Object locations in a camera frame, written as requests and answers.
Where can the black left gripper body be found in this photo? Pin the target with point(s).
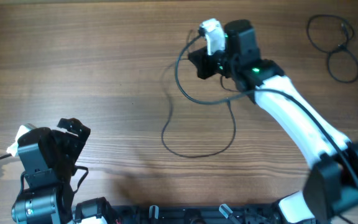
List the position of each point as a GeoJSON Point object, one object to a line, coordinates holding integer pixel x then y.
{"type": "Point", "coordinates": [71, 147]}

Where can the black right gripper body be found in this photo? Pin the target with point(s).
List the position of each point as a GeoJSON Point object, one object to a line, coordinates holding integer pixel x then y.
{"type": "Point", "coordinates": [210, 65]}

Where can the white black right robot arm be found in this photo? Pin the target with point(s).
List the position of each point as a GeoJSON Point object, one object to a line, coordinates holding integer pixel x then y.
{"type": "Point", "coordinates": [332, 185]}

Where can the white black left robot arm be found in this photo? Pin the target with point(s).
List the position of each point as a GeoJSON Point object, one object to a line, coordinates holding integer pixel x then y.
{"type": "Point", "coordinates": [49, 158]}

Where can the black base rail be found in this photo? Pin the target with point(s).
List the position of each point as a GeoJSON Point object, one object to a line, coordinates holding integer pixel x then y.
{"type": "Point", "coordinates": [246, 214]}

